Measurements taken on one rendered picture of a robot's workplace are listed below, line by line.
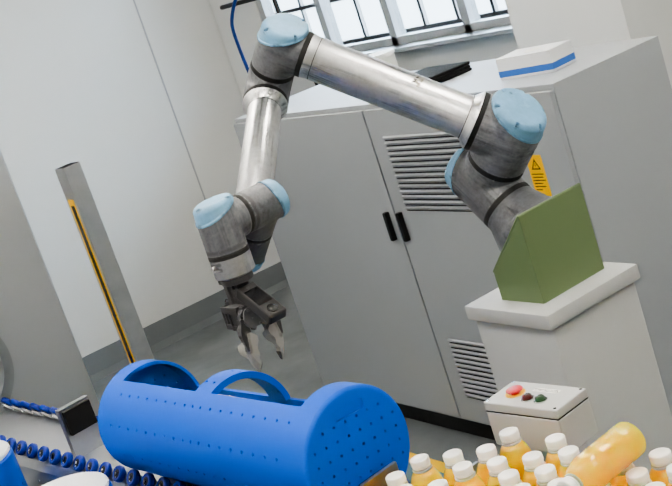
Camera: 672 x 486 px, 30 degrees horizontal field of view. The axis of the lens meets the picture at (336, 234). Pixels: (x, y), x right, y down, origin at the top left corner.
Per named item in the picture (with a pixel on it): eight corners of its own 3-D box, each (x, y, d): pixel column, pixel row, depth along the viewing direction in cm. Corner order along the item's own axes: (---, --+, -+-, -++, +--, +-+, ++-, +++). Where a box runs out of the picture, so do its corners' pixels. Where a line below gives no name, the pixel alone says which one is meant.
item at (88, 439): (102, 442, 368) (83, 394, 365) (109, 443, 365) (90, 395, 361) (73, 458, 362) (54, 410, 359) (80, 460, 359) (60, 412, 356)
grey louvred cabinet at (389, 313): (410, 356, 632) (320, 83, 600) (759, 421, 450) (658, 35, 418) (325, 404, 606) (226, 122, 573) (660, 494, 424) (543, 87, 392)
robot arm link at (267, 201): (259, 203, 282) (217, 223, 274) (270, 166, 274) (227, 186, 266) (286, 229, 279) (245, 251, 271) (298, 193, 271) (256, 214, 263)
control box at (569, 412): (526, 422, 269) (512, 379, 267) (599, 432, 254) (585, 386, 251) (496, 444, 263) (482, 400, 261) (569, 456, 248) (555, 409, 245)
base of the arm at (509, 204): (548, 238, 328) (523, 213, 332) (569, 191, 313) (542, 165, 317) (496, 268, 319) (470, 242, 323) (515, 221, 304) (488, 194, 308)
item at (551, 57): (522, 69, 440) (516, 49, 438) (576, 60, 422) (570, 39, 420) (500, 81, 433) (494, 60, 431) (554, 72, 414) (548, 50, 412)
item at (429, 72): (429, 74, 508) (426, 65, 507) (478, 67, 481) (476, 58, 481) (385, 92, 497) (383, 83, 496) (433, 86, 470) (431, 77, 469)
